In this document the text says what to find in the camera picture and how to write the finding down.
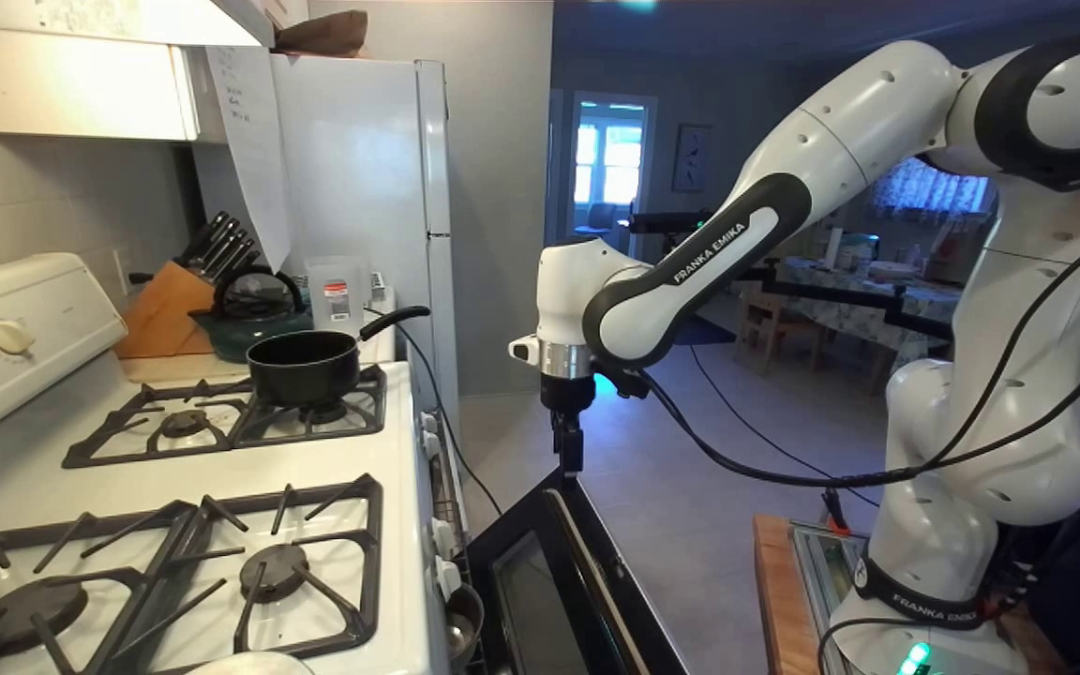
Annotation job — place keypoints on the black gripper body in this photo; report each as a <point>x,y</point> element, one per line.
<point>566,394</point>

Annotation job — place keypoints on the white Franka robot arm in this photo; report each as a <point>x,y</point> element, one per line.
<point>975,450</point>

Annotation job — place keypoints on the black glass oven door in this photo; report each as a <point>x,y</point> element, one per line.
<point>541,624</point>

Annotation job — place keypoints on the white stove knob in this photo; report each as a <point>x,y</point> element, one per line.
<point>447,579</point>
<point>444,536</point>
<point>427,438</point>

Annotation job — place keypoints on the blue floor rug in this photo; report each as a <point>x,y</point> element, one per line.
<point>706,330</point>

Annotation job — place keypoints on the black burner grate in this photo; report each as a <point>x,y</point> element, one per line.
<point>374,601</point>
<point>375,406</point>

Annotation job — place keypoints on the small white shaker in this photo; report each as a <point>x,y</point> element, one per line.
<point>381,299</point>

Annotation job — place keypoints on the bright glass door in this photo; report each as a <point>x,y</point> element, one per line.
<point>609,153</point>

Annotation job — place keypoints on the clear container red label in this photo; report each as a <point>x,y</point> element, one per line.
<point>339,301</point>

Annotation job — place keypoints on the wooden mounting board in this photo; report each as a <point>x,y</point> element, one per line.
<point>782,601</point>

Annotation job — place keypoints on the black saucepan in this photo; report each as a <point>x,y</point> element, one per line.
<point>302,368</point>

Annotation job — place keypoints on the table with patterned cloth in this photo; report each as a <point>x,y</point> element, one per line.
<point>842,304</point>

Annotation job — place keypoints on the white refrigerator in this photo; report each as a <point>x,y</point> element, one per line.
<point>364,164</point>

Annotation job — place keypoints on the small black burner cap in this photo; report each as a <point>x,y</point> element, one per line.
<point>184,426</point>
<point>276,571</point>

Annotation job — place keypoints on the dark glass pot lid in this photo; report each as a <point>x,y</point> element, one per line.
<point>261,299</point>

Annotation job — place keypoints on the dark green pot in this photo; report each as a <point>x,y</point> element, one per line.
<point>234,340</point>

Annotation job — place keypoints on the white paper sheet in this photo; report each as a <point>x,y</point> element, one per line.
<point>252,153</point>

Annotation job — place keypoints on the light wooden knife block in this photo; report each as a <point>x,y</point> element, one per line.
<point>166,320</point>

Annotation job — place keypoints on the window with patterned curtains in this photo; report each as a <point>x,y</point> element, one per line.
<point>937,188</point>

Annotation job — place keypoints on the brown wooden bowl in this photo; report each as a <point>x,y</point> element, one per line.
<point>320,35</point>

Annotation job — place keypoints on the white gas stove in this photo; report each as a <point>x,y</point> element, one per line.
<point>54,301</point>

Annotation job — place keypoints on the round stove panel dial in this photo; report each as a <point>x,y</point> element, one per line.
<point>12,335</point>

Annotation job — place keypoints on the large black burner cap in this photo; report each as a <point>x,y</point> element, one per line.
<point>29,616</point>

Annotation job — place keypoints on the white range hood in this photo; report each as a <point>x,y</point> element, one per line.
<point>64,88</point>

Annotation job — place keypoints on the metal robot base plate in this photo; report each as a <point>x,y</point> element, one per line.
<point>831,569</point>

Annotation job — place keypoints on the white wall outlet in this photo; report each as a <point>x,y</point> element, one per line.
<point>119,271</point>

